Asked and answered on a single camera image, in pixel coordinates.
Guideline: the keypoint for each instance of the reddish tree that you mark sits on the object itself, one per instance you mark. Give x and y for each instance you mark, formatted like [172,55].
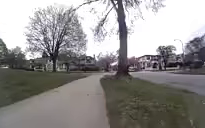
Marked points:
[105,60]

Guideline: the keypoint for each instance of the dark-roofed houses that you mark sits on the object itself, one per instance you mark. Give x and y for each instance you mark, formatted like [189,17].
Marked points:
[85,62]

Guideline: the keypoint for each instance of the thick-trunked verge tree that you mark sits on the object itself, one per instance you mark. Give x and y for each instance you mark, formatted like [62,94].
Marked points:
[122,43]

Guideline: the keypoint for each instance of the white building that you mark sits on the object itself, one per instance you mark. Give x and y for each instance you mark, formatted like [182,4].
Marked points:
[149,61]

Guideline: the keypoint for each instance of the grey concrete sidewalk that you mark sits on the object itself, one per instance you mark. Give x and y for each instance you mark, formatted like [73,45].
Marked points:
[73,103]

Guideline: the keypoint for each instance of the large spreading bare tree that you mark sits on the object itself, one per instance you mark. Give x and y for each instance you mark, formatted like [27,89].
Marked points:
[54,36]

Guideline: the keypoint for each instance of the grass verge strip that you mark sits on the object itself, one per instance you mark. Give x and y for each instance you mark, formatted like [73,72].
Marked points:
[146,103]

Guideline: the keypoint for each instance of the dark leafy tree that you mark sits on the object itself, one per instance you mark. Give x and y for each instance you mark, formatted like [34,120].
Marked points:
[165,53]

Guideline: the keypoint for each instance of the street lamp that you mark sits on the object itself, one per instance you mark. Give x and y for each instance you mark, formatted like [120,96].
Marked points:
[182,50]

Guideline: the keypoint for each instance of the wide grass lawn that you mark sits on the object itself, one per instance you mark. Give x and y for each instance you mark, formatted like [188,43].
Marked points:
[20,85]

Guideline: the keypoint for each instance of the grey asphalt road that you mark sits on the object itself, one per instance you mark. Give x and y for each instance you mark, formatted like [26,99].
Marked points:
[190,81]

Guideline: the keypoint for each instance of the grass beyond road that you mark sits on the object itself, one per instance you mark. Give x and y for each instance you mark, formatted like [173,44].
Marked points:
[196,71]

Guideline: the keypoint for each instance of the group of dark trees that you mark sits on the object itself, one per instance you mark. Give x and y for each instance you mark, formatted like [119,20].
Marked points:
[200,48]

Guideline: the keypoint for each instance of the clump of leafy trees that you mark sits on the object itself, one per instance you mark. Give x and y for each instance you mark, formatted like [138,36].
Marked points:
[0,51]

